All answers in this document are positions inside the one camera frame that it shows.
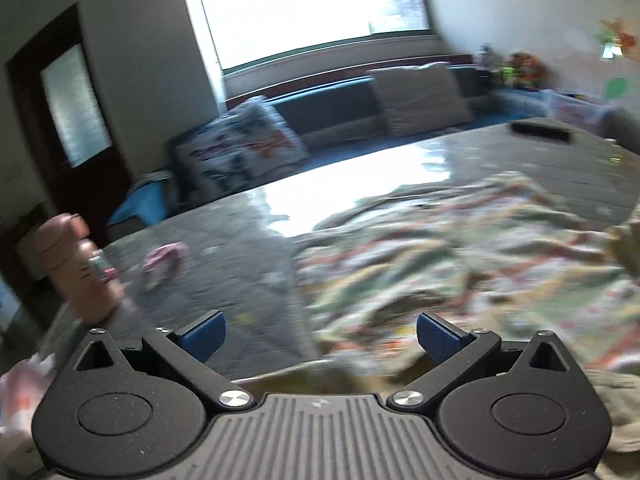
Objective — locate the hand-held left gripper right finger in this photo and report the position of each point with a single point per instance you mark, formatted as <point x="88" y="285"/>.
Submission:
<point x="440" y="337"/>

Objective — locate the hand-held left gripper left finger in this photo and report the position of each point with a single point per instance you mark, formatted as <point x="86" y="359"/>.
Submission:
<point x="202" y="336"/>

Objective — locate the cream printed garment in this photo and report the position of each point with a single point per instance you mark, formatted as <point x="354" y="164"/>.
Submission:
<point x="450" y="260"/>

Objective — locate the pink water bottle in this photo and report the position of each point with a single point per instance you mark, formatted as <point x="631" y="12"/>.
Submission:
<point x="75" y="270"/>

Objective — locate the blue cushion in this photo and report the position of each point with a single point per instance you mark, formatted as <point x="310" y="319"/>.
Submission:
<point x="137" y="205"/>

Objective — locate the butterfly print pillow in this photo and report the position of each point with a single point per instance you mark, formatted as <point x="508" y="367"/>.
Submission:
<point x="235" y="150"/>

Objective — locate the black remote control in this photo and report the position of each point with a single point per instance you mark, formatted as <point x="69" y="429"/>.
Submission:
<point x="540" y="130"/>

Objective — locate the plain grey pillow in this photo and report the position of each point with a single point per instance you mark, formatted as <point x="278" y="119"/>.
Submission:
<point x="420" y="100"/>

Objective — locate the blue corner sofa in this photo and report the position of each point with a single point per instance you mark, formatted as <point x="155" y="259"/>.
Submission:
<point x="330" y="110"/>

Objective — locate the dark wooden glass-panel door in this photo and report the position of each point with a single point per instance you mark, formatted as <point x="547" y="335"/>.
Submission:
<point x="75" y="105"/>

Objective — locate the clear plastic storage box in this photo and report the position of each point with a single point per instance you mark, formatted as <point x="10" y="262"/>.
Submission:
<point x="580" y="110"/>

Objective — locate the green stuffed toy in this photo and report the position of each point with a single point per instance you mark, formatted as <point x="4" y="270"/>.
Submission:
<point x="510" y="72"/>

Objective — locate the orange stuffed toy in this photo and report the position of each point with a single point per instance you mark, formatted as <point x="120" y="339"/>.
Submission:
<point x="531" y="70"/>

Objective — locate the black white stuffed toy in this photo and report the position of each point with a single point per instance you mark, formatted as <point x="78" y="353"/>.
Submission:
<point x="484" y="56"/>

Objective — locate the colourful toy pinwheel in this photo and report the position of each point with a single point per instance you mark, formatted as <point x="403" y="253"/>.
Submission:
<point x="617" y="40"/>

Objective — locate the large window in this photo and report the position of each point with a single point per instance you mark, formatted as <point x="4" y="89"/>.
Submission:
<point x="310" y="5"/>

